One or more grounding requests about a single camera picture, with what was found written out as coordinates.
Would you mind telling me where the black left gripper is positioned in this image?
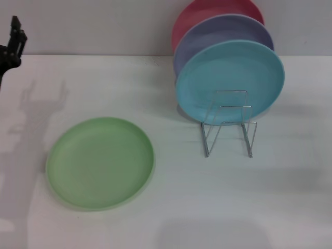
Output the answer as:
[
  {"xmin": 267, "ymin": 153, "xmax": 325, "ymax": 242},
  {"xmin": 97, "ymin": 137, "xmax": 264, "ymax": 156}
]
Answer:
[{"xmin": 0, "ymin": 15, "xmax": 28, "ymax": 87}]

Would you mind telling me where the green round plate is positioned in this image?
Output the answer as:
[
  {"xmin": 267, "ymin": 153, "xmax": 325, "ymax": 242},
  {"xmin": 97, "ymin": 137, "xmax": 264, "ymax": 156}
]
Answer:
[{"xmin": 45, "ymin": 116, "xmax": 156, "ymax": 212}]

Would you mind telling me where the purple round plate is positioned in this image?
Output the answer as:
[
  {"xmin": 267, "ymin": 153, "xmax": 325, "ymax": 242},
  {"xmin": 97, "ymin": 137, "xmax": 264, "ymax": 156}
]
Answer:
[{"xmin": 173, "ymin": 14, "xmax": 275, "ymax": 78}]

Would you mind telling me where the red round plate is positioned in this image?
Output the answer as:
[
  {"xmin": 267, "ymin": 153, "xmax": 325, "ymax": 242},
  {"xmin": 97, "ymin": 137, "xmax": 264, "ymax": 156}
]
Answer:
[{"xmin": 171, "ymin": 0, "xmax": 266, "ymax": 53}]

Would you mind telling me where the blue round plate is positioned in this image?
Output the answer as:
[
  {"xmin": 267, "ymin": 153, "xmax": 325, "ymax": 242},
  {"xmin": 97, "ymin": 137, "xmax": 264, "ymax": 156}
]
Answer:
[{"xmin": 175, "ymin": 39, "xmax": 286, "ymax": 127}]

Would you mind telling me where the chrome wire plate rack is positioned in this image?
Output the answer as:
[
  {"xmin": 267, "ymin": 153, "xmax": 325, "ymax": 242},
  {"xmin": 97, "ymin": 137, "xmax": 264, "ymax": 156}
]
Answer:
[{"xmin": 200, "ymin": 89, "xmax": 258, "ymax": 158}]

